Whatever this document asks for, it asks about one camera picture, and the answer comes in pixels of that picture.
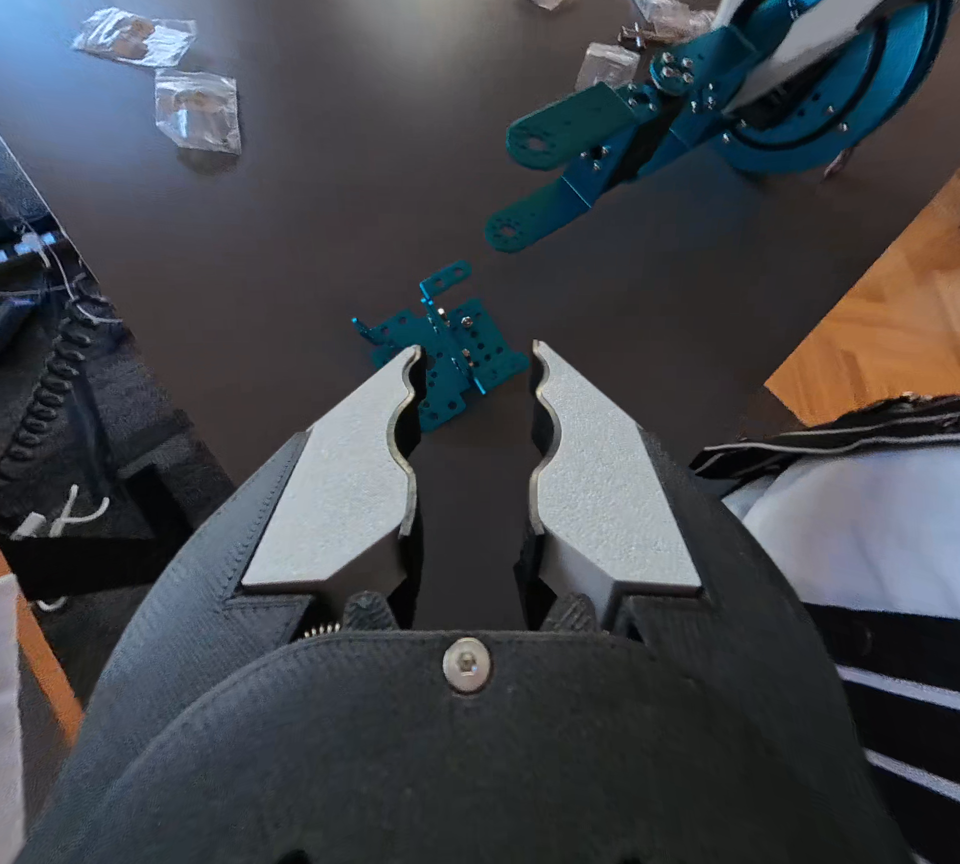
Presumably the white cable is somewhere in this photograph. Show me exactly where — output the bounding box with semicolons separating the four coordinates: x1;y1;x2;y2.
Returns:
10;485;111;543

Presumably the dark desk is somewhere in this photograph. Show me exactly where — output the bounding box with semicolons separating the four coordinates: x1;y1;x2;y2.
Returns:
0;0;960;640

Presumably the blue perforated metal bracket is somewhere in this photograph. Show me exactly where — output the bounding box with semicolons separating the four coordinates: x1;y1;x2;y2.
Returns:
351;260;531;435

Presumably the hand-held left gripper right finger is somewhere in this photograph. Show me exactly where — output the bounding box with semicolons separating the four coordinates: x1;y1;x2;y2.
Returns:
517;339;704;629

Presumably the black coiled cable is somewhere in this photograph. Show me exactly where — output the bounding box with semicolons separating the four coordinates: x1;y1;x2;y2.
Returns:
0;293;115;484

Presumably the blue toy robot arm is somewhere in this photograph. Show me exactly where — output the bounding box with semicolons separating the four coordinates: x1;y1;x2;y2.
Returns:
483;0;958;255

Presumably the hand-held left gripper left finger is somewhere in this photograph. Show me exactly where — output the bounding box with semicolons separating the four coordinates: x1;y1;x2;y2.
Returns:
240;345;427;625

